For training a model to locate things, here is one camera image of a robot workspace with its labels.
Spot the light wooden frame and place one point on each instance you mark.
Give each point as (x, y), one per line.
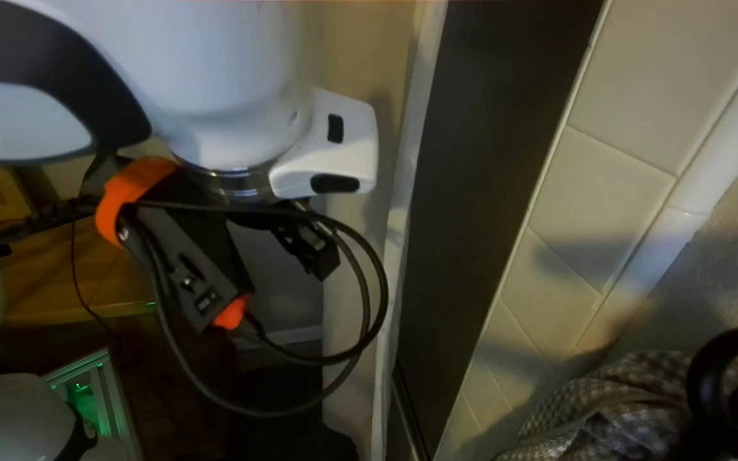
(12, 190)

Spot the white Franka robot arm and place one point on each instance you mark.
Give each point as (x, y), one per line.
(216, 68)

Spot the dark window panel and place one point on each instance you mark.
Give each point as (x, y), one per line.
(489, 171)

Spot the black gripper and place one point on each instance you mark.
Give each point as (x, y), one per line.
(307, 248)

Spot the white sheer curtain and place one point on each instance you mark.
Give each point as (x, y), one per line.
(399, 283)

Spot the grey patterned cloth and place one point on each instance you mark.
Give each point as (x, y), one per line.
(608, 410)

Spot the grey box with green light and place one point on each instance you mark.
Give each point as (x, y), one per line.
(97, 394)

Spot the black bar stand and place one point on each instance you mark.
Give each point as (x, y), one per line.
(12, 230)

